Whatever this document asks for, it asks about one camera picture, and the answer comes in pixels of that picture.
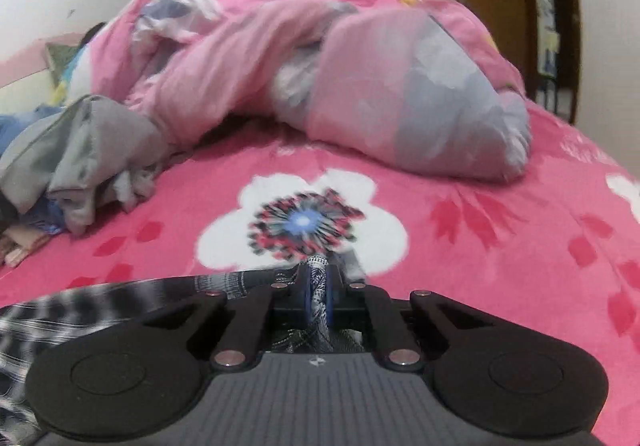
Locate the pink grey floral quilt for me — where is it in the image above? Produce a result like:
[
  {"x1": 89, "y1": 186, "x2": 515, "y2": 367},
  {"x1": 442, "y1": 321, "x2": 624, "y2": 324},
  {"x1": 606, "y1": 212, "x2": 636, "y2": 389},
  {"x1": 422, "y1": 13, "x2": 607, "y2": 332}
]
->
[{"x1": 82, "y1": 0, "x2": 534, "y2": 185}]

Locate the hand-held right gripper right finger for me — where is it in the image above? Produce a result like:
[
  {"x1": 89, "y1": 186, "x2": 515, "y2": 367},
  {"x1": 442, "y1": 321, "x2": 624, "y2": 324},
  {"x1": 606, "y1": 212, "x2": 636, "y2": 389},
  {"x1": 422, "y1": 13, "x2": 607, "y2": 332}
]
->
[{"x1": 324, "y1": 266, "x2": 493, "y2": 371}]

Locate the blue garment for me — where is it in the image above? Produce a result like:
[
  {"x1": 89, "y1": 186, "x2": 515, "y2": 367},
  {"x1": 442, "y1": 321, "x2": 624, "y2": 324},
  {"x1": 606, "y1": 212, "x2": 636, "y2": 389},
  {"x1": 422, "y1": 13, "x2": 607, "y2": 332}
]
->
[{"x1": 0, "y1": 107, "x2": 57, "y2": 158}]

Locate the blue patterned cloth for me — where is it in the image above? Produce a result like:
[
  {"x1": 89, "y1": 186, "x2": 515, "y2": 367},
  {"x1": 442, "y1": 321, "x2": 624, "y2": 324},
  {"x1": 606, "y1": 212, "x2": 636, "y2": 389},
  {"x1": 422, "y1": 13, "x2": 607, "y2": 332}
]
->
[{"x1": 20, "y1": 198, "x2": 69, "y2": 235}]

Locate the light grey garment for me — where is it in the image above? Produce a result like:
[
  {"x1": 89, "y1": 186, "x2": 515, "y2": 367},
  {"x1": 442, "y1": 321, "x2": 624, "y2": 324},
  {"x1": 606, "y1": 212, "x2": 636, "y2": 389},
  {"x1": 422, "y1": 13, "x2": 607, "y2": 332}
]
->
[{"x1": 0, "y1": 94, "x2": 174, "y2": 235}]

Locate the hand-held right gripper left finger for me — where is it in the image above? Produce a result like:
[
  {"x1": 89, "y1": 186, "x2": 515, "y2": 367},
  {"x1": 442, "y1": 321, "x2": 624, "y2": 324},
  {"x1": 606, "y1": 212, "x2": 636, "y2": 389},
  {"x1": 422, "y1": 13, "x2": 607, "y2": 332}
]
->
[{"x1": 142, "y1": 266, "x2": 318, "y2": 371}]

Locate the black white plaid garment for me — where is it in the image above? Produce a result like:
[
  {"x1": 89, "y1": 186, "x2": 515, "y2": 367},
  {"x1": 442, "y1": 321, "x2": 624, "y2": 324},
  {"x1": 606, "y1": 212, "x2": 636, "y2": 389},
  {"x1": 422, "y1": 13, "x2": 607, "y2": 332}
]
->
[{"x1": 0, "y1": 253, "x2": 369, "y2": 446}]

